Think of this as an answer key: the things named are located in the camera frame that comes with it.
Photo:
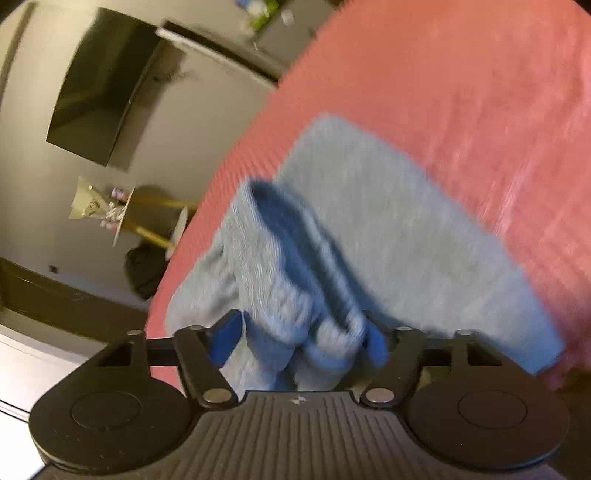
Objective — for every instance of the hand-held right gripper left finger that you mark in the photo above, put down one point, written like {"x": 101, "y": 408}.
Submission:
{"x": 226, "y": 339}

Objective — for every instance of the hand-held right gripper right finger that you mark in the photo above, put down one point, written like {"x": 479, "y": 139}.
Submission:
{"x": 377, "y": 346}

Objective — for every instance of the grey pants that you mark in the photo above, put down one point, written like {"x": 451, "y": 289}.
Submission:
{"x": 392, "y": 221}

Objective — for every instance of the black bag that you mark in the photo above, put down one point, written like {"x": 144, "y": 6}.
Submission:
{"x": 145, "y": 272}

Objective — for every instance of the yellow side table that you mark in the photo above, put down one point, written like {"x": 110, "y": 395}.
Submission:
{"x": 147, "y": 210}

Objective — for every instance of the small pink white box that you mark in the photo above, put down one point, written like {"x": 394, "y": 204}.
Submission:
{"x": 110, "y": 224}
{"x": 118, "y": 194}

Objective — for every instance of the dark wooden door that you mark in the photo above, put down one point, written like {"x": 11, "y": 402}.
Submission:
{"x": 55, "y": 295}

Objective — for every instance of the cream wrapped flower bouquet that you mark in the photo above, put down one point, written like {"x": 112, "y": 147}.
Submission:
{"x": 90, "y": 203}

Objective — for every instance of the pink ribbed blanket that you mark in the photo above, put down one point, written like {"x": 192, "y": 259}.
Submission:
{"x": 461, "y": 92}

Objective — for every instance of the white tower fan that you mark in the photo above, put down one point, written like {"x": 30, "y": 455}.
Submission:
{"x": 217, "y": 50}

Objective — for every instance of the grey bedside cabinet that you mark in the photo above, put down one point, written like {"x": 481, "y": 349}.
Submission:
{"x": 288, "y": 41}

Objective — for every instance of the black wall television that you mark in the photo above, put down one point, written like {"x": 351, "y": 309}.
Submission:
{"x": 106, "y": 87}

